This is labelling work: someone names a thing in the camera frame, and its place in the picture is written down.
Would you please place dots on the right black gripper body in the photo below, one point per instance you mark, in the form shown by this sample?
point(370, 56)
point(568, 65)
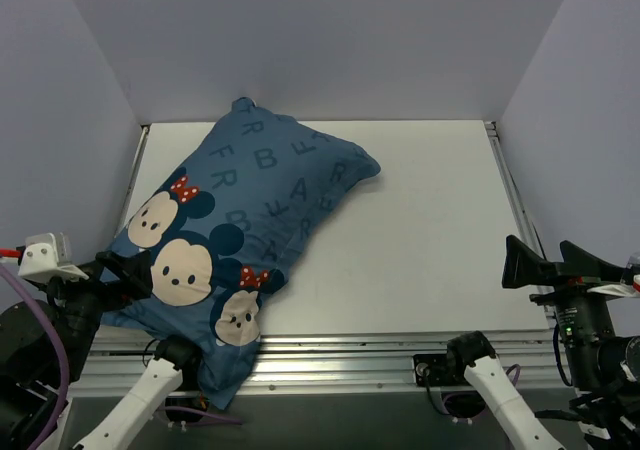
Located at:
point(570, 296)

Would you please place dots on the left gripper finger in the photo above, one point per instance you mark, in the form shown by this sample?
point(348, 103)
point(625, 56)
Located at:
point(133, 269)
point(119, 295)

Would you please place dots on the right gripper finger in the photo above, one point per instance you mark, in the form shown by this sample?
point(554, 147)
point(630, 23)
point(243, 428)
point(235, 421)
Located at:
point(588, 265)
point(523, 267)

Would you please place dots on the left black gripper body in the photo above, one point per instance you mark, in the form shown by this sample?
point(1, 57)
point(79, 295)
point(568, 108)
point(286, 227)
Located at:
point(95, 280)

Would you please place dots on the blue cartoon print pillowcase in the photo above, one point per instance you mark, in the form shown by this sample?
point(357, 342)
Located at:
point(224, 230)

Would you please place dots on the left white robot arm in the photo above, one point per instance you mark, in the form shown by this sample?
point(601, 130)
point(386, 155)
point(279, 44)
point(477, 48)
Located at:
point(46, 339)

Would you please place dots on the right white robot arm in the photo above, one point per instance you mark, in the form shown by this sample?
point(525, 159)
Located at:
point(604, 367)

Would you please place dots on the right aluminium side rail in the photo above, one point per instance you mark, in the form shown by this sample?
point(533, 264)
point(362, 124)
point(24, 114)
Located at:
point(509, 216)

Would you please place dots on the aluminium side rail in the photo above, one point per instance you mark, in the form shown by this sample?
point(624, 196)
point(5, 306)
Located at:
point(509, 216)
point(145, 129)

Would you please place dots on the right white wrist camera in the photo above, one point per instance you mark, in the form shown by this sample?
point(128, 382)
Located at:
point(616, 281)

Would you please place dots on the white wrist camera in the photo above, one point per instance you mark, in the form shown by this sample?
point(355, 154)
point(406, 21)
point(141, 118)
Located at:
point(616, 281)
point(44, 257)

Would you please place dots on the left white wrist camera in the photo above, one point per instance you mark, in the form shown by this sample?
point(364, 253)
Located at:
point(44, 257)

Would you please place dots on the left aluminium side rail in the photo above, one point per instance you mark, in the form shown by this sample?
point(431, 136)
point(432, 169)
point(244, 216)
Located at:
point(145, 129)

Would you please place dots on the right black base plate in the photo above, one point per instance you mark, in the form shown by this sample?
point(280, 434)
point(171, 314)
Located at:
point(433, 370)

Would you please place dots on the aluminium front rail frame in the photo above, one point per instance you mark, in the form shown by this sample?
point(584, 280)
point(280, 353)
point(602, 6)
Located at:
point(347, 364)

